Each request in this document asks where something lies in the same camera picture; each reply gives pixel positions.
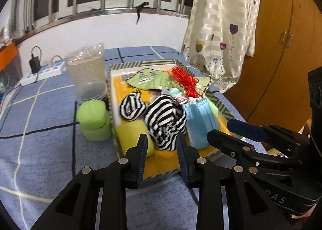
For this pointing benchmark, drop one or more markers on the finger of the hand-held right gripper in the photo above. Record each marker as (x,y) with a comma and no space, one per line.
(246,129)
(224,142)

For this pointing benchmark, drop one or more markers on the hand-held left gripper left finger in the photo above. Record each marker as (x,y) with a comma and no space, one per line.
(142,162)

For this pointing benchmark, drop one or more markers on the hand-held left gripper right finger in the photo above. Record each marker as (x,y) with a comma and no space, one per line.
(183,162)

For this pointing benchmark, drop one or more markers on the yellow sponge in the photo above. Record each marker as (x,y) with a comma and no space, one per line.
(130,134)

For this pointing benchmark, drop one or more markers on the blue face mask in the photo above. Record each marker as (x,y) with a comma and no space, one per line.
(198,121)

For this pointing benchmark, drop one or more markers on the black white striped sock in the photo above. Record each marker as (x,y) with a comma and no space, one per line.
(132,106)
(163,119)

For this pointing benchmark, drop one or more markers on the white green baby sock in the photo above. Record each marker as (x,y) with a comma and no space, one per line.
(176,93)

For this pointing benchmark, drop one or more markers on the green snack bag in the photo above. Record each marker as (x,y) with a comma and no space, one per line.
(148,79)

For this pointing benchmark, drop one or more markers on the yellow printed sheet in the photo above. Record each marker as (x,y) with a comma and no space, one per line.
(166,162)

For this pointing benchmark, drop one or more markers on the green plastic jar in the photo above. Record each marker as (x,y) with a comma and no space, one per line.
(93,116)

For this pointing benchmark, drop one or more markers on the wooden wardrobe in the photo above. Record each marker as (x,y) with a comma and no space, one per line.
(284,43)

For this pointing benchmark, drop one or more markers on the heart print curtain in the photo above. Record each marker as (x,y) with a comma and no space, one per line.
(221,18)

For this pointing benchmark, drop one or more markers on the white power strip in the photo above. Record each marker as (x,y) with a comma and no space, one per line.
(47,71)

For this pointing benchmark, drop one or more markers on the translucent white plug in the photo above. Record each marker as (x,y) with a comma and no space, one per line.
(55,61)

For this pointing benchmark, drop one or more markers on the orange lid storage box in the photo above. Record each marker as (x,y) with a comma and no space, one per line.
(7,55)

